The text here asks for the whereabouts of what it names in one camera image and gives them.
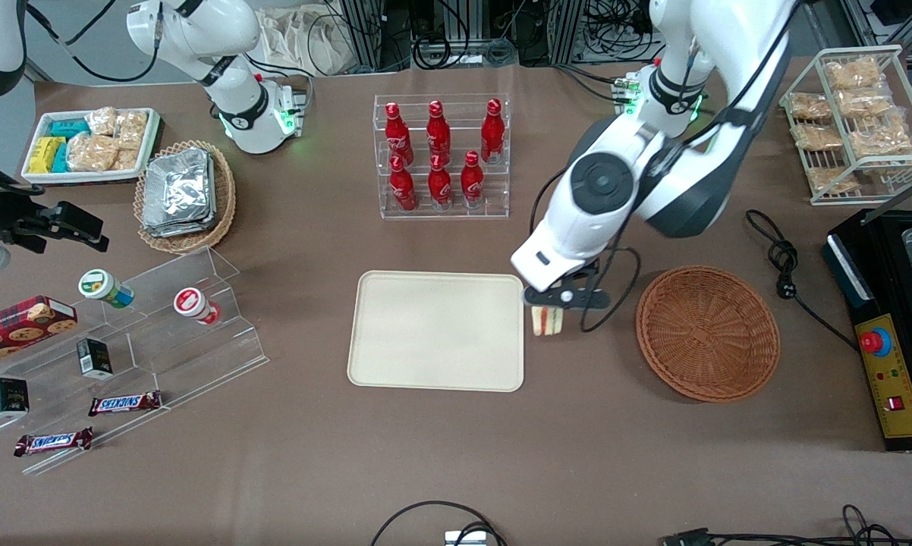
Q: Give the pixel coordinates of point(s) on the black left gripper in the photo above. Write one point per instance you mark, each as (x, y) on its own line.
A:
(583, 273)

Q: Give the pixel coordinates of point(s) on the triangle sandwich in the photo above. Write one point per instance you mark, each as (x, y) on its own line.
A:
(547, 322)

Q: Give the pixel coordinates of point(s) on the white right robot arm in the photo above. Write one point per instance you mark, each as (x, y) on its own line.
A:
(198, 30)

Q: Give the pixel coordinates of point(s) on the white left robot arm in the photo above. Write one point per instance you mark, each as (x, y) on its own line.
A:
(600, 182)

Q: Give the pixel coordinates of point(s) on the white rectangular snack tray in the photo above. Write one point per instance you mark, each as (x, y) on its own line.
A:
(39, 178)

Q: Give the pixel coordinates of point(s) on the brown round wicker basket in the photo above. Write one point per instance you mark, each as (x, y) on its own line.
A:
(706, 334)

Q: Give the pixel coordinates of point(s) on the light wicker basket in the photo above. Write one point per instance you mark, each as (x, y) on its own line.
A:
(224, 205)

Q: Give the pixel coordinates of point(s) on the cream plastic tray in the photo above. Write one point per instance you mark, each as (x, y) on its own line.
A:
(436, 331)

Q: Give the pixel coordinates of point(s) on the green lid yogurt cup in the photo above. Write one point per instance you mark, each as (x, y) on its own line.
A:
(103, 287)

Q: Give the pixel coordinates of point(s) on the teal snack pack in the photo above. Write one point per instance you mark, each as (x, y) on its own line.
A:
(69, 128)
(61, 159)

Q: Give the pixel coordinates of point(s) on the clear bag of crackers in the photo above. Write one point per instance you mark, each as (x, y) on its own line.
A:
(92, 153)
(126, 159)
(131, 130)
(101, 120)

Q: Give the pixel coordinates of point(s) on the yellow snack pack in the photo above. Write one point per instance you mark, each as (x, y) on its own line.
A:
(45, 155)

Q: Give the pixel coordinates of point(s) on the silver foil pack stack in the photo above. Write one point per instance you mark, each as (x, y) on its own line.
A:
(179, 193)

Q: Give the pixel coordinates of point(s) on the red cookie box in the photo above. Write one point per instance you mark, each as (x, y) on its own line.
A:
(16, 326)

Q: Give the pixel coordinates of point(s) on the clear acrylic bottle rack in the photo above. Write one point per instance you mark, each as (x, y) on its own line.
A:
(494, 197)

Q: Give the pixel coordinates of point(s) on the small black box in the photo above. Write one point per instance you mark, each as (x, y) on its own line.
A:
(94, 359)
(8, 398)

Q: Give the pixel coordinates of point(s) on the red lid yogurt cup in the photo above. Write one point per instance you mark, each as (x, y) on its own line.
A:
(192, 303)

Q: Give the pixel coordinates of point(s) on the red cola bottle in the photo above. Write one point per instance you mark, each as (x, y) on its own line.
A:
(492, 135)
(397, 136)
(438, 133)
(403, 189)
(440, 186)
(472, 184)

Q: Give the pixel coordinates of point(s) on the clear acrylic step display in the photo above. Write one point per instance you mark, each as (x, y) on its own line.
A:
(198, 364)

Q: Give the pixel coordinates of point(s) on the brown snickers bar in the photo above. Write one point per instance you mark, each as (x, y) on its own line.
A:
(125, 403)
(54, 441)

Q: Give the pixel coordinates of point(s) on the clear bag of rice snacks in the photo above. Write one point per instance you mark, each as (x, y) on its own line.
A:
(881, 139)
(852, 73)
(809, 106)
(816, 136)
(829, 180)
(864, 101)

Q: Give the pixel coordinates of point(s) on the small white device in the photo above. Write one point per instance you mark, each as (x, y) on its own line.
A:
(465, 538)

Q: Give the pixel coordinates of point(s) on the beige cloth bag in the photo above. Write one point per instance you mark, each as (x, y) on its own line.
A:
(297, 38)

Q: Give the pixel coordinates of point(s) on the black appliance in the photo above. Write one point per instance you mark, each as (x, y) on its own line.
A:
(892, 262)

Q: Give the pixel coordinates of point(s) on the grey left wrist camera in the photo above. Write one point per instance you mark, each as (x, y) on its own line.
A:
(586, 299)

